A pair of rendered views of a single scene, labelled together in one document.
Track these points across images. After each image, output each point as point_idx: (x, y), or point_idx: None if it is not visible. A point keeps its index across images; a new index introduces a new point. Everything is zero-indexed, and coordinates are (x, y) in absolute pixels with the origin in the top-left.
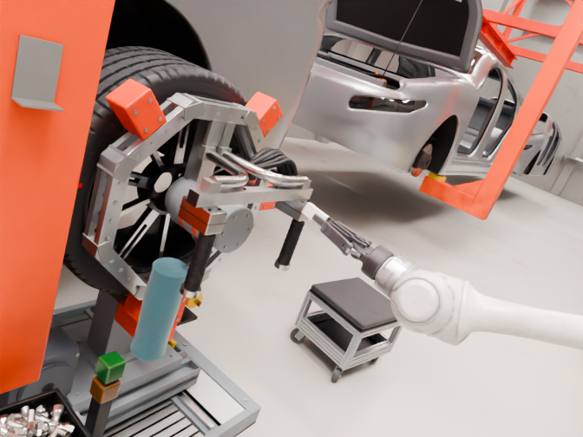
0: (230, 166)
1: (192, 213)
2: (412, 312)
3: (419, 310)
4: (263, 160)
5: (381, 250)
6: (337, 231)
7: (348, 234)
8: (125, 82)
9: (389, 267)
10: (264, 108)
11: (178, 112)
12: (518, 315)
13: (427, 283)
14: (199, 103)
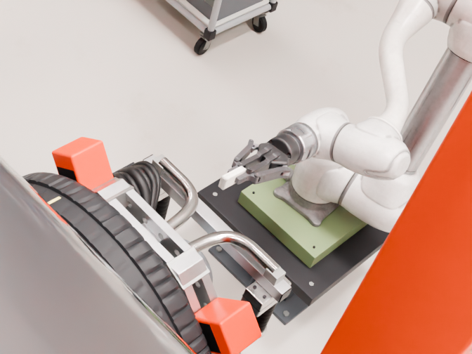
0: (208, 244)
1: (273, 301)
2: (402, 172)
3: (405, 168)
4: (151, 199)
5: (291, 144)
6: (267, 171)
7: (256, 159)
8: (225, 330)
9: (307, 149)
10: (104, 163)
11: (211, 281)
12: (407, 108)
13: (403, 154)
14: (197, 251)
